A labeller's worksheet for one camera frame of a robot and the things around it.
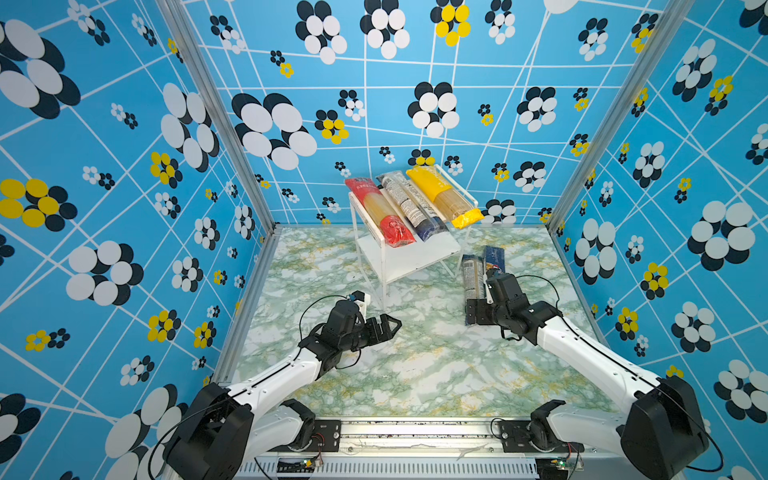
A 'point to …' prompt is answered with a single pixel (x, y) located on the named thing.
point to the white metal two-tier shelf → (388, 263)
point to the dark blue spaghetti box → (495, 258)
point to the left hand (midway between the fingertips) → (394, 327)
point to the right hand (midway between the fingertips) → (482, 307)
